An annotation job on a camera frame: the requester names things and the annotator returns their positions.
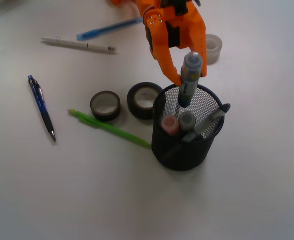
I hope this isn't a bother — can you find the clear tape roll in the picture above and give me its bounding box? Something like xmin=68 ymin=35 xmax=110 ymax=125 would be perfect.
xmin=206 ymin=34 xmax=223 ymax=65

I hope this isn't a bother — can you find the green mechanical pencil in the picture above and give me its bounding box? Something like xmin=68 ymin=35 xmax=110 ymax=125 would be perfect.
xmin=68 ymin=108 xmax=151 ymax=149

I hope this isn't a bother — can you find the blue black click pen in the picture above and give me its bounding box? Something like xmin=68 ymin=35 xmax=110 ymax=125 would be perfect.
xmin=28 ymin=75 xmax=56 ymax=142

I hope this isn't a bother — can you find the brown tape roll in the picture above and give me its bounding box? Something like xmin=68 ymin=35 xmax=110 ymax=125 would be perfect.
xmin=90 ymin=90 xmax=121 ymax=121

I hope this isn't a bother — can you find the blue cap marker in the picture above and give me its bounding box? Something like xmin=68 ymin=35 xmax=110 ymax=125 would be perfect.
xmin=178 ymin=51 xmax=203 ymax=108

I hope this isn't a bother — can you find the clear cap yellow label marker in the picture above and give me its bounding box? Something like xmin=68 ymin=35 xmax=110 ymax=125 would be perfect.
xmin=178 ymin=111 xmax=196 ymax=132

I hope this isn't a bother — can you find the red cap marker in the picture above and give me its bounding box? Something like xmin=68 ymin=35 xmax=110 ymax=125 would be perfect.
xmin=161 ymin=114 xmax=179 ymax=136

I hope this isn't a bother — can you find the translucent blue pen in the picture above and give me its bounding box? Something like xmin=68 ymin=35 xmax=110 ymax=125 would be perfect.
xmin=76 ymin=17 xmax=143 ymax=41

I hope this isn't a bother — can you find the black tape roll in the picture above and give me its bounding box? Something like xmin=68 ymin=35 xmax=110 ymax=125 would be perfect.
xmin=127 ymin=82 xmax=162 ymax=120

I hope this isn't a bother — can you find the silver white rollerball pen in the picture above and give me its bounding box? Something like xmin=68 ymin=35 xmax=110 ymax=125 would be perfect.
xmin=181 ymin=103 xmax=231 ymax=142

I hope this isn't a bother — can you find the black mesh pen holder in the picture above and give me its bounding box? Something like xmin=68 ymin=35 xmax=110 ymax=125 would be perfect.
xmin=151 ymin=84 xmax=224 ymax=171

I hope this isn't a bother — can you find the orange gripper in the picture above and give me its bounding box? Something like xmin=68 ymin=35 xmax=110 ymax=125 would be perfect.
xmin=134 ymin=0 xmax=207 ymax=86

